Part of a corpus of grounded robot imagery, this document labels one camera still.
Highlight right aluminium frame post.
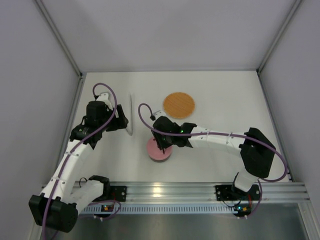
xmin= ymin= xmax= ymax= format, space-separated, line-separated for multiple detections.
xmin=256 ymin=0 xmax=307 ymax=74

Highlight aluminium mounting rail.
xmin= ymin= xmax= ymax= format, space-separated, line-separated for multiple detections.
xmin=110 ymin=182 xmax=310 ymax=204

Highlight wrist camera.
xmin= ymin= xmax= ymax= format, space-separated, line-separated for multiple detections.
xmin=149 ymin=110 xmax=167 ymax=121
xmin=95 ymin=92 xmax=114 ymax=110

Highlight round steel lunch box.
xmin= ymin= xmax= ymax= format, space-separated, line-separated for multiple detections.
xmin=151 ymin=158 xmax=169 ymax=163

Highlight pink lunch box lid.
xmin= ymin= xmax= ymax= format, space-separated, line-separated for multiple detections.
xmin=146 ymin=137 xmax=173 ymax=160

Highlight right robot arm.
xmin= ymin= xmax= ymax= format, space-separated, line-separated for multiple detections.
xmin=151 ymin=115 xmax=275 ymax=195

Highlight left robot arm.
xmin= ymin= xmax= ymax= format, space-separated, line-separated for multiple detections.
xmin=28 ymin=100 xmax=129 ymax=233

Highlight stainless steel tongs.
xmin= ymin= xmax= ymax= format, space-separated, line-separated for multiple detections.
xmin=125 ymin=92 xmax=134 ymax=137

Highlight woven bamboo tray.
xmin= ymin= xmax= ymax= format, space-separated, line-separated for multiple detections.
xmin=163 ymin=92 xmax=196 ymax=119

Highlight purple cable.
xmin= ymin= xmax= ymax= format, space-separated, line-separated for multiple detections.
xmin=137 ymin=102 xmax=288 ymax=216
xmin=41 ymin=82 xmax=123 ymax=238

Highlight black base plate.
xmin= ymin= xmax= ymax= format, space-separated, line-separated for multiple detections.
xmin=97 ymin=185 xmax=127 ymax=202
xmin=215 ymin=184 xmax=261 ymax=202

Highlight aluminium frame post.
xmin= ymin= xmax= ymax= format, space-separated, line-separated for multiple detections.
xmin=33 ymin=0 xmax=83 ymax=78
xmin=256 ymin=0 xmax=307 ymax=74

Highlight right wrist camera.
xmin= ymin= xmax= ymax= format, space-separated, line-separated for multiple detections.
xmin=149 ymin=110 xmax=167 ymax=121

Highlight slotted cable duct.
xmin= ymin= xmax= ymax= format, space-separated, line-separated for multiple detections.
xmin=81 ymin=203 xmax=249 ymax=215

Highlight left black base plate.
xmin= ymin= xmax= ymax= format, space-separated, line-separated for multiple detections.
xmin=97 ymin=185 xmax=127 ymax=202

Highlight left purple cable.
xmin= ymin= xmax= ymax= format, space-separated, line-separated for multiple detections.
xmin=41 ymin=82 xmax=123 ymax=238

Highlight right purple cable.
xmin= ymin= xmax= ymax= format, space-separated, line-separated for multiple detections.
xmin=137 ymin=102 xmax=288 ymax=216

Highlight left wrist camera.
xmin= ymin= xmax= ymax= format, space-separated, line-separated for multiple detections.
xmin=95 ymin=92 xmax=114 ymax=110

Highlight left aluminium frame post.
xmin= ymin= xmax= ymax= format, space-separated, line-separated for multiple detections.
xmin=33 ymin=0 xmax=83 ymax=78

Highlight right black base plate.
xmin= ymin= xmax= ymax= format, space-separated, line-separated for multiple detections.
xmin=215 ymin=184 xmax=261 ymax=202

